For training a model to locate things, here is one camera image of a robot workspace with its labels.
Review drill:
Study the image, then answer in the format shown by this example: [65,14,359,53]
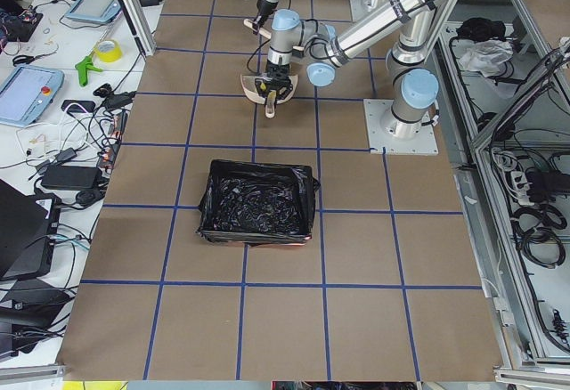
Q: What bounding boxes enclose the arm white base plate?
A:
[347,0,402,24]
[363,99,439,156]

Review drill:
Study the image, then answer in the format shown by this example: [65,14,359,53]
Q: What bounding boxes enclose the near blue teach pendant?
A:
[1,65,64,127]

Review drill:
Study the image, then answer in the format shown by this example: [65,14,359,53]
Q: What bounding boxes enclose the crumpled white cloth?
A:
[459,40,513,77]

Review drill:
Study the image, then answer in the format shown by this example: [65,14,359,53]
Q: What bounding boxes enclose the black scissors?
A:
[12,54,45,66]

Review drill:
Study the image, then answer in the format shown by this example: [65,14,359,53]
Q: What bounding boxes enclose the far blue teach pendant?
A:
[64,0,121,24]

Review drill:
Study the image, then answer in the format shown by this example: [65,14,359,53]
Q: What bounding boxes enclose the beige plastic dustpan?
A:
[240,75,298,118]

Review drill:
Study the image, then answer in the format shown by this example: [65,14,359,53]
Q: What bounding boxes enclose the green handled grabber tool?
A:
[75,53,103,87]

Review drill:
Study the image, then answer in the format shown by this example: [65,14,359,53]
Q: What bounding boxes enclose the yellow tape roll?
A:
[94,39,123,63]

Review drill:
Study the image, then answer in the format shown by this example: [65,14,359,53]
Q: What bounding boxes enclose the blue teach pendant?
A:
[64,0,121,24]
[1,65,64,127]

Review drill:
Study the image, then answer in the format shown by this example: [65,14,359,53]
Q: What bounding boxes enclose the black lined trash bin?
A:
[197,159,320,246]

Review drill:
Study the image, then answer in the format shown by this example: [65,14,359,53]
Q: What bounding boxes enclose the black laptop computer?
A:
[1,182,61,281]

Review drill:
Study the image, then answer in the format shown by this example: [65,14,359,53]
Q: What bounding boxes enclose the beige hand brush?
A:
[243,19,305,53]

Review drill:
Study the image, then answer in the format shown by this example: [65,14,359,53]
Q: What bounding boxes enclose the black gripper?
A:
[254,0,277,23]
[254,62,295,102]

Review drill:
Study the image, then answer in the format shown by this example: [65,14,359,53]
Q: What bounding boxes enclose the black power adapter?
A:
[41,166,102,191]

